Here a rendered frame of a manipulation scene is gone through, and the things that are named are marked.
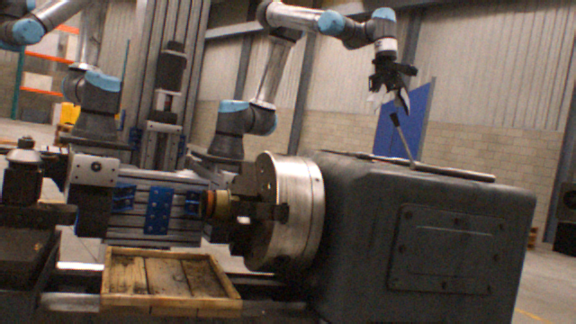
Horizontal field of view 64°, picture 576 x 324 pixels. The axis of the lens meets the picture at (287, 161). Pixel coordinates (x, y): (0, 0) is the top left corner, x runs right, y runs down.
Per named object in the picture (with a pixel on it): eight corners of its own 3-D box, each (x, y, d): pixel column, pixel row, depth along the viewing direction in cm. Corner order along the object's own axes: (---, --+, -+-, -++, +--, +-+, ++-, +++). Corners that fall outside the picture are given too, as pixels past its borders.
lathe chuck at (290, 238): (261, 247, 141) (281, 147, 137) (295, 295, 112) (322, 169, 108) (232, 245, 138) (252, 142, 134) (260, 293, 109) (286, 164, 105)
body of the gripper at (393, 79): (384, 96, 157) (383, 62, 159) (404, 89, 150) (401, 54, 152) (368, 93, 153) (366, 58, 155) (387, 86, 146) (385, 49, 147)
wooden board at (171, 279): (211, 266, 138) (213, 253, 138) (240, 318, 104) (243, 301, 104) (103, 259, 127) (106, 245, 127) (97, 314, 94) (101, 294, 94)
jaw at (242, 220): (265, 226, 122) (255, 263, 126) (262, 216, 126) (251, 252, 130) (225, 222, 118) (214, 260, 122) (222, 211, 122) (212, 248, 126)
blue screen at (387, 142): (344, 206, 1009) (363, 99, 996) (380, 212, 1006) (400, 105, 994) (369, 252, 597) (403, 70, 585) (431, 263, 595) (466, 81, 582)
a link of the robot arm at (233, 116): (208, 129, 186) (213, 95, 186) (234, 133, 196) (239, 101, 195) (226, 132, 178) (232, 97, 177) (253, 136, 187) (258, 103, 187)
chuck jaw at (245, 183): (263, 205, 126) (260, 169, 133) (269, 196, 123) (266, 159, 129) (223, 201, 122) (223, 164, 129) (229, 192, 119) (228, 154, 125)
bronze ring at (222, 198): (235, 187, 124) (202, 183, 121) (244, 193, 115) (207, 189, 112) (229, 221, 124) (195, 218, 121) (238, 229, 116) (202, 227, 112)
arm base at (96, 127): (69, 133, 166) (73, 105, 166) (113, 139, 174) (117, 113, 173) (71, 136, 153) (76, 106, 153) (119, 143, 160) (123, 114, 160)
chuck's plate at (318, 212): (272, 248, 143) (292, 148, 138) (309, 295, 113) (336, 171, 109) (261, 247, 141) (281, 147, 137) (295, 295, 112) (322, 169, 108)
